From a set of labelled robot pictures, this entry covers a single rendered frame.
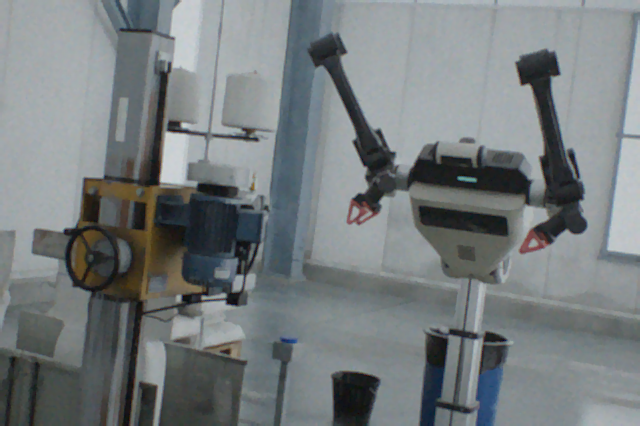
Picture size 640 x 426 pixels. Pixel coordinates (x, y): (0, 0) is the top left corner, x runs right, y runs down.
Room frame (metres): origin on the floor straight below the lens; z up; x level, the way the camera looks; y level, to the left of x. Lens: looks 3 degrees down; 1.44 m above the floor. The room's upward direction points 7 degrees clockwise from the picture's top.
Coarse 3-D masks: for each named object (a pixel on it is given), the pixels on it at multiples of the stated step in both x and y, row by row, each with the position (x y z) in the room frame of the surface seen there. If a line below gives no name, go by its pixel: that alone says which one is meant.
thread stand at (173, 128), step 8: (224, 0) 2.68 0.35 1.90; (224, 8) 2.68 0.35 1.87; (216, 56) 2.68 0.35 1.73; (216, 64) 2.68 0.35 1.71; (216, 72) 2.68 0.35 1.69; (256, 72) 2.63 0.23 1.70; (216, 80) 2.68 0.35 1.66; (168, 128) 2.72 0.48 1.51; (176, 128) 2.69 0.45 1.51; (184, 128) 2.71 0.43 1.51; (208, 136) 2.67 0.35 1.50; (216, 136) 2.67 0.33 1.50; (224, 136) 2.66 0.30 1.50; (232, 136) 2.65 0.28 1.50; (240, 136) 2.63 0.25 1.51; (248, 136) 2.60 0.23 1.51; (256, 136) 2.59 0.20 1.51; (208, 144) 2.68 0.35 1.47; (208, 152) 2.68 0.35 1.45; (200, 160) 2.66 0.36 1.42; (208, 160) 2.67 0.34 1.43
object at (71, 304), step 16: (64, 272) 3.12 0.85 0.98; (64, 288) 3.12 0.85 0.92; (64, 304) 3.11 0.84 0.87; (80, 304) 3.08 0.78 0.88; (160, 304) 2.94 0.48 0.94; (64, 320) 3.09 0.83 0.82; (80, 320) 3.08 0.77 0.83; (64, 336) 3.01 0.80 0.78; (80, 336) 2.98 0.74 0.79; (144, 336) 2.96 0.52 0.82; (160, 336) 2.93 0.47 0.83; (64, 352) 3.00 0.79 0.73; (80, 352) 2.97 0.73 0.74; (144, 352) 2.90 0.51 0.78; (160, 352) 2.96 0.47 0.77; (144, 368) 2.89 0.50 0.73; (160, 368) 2.96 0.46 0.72; (160, 384) 2.97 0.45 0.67; (160, 400) 2.98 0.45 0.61
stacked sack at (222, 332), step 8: (208, 328) 6.11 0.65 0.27; (216, 328) 6.17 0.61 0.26; (224, 328) 6.21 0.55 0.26; (232, 328) 6.29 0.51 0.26; (240, 328) 6.36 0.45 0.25; (192, 336) 5.92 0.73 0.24; (208, 336) 5.98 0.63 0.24; (216, 336) 6.06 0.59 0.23; (224, 336) 6.15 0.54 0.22; (232, 336) 6.25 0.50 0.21; (240, 336) 6.34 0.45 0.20; (184, 344) 5.89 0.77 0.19; (192, 344) 5.88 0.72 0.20; (208, 344) 5.98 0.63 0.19; (216, 344) 6.08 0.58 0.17
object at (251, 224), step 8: (240, 216) 2.45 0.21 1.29; (248, 216) 2.45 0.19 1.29; (256, 216) 2.45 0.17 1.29; (264, 216) 2.45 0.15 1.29; (240, 224) 2.45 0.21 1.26; (248, 224) 2.45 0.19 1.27; (256, 224) 2.45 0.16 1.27; (264, 224) 2.49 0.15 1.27; (240, 232) 2.45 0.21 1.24; (248, 232) 2.45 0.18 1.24; (256, 232) 2.45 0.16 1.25; (264, 232) 2.54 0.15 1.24; (240, 240) 2.45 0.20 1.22; (248, 240) 2.45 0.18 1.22; (256, 240) 2.45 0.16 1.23; (264, 240) 2.53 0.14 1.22; (248, 248) 2.48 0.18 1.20
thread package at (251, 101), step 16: (240, 80) 2.56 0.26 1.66; (256, 80) 2.55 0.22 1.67; (272, 80) 2.57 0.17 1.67; (224, 96) 2.61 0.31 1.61; (240, 96) 2.56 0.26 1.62; (256, 96) 2.55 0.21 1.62; (272, 96) 2.58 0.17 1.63; (224, 112) 2.59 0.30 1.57; (240, 112) 2.55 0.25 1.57; (256, 112) 2.55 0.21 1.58; (272, 112) 2.58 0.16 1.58; (240, 128) 2.66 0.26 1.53; (256, 128) 2.56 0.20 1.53; (272, 128) 2.59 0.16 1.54
